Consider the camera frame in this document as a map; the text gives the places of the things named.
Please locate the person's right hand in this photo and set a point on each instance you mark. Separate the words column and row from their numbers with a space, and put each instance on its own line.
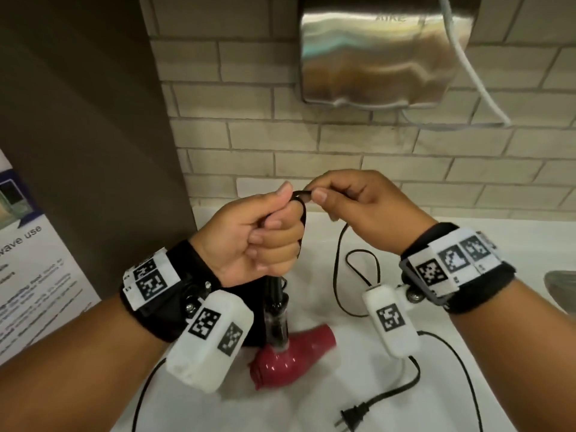
column 378, row 206

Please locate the person's left thumb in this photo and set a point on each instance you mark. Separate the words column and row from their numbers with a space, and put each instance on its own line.
column 280, row 197

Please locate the person's left hand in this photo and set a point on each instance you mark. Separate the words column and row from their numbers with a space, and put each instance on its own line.
column 234, row 238

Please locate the steel wall hand dryer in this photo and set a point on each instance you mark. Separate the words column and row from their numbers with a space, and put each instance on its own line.
column 382, row 53

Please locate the person's left middle finger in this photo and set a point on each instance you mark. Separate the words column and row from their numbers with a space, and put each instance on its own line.
column 276, row 237

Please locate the red hair dryer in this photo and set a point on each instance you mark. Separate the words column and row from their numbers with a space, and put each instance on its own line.
column 292, row 359

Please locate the black right wristband with markers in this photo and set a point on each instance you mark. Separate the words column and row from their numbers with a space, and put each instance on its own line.
column 454, row 265

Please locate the person's left little finger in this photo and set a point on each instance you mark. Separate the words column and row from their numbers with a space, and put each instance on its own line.
column 276, row 266

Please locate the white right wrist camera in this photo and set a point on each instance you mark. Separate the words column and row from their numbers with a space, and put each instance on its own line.
column 391, row 319

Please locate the brown partition panel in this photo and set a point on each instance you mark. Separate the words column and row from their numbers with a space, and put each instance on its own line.
column 99, row 130

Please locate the black wristband with markers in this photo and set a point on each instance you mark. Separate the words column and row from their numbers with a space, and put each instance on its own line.
column 168, row 292
column 454, row 265

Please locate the grey metal fixture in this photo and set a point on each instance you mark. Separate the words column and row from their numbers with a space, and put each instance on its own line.
column 562, row 290

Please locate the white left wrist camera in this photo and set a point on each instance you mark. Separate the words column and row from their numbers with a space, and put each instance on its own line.
column 207, row 341

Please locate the black left wristband with markers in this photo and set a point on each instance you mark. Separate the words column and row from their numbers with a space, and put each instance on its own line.
column 168, row 292

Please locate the person's left forearm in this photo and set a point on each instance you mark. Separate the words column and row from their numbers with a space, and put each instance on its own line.
column 76, row 373

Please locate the printed instruction poster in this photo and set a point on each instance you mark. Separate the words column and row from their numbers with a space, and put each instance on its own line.
column 31, row 274

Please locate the person's right forearm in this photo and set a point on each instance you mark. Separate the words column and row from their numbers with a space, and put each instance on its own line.
column 517, row 355

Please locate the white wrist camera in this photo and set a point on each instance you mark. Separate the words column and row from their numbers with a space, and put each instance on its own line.
column 207, row 341
column 391, row 319

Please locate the person's right thumb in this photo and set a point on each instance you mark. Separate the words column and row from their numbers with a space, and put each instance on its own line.
column 330, row 198

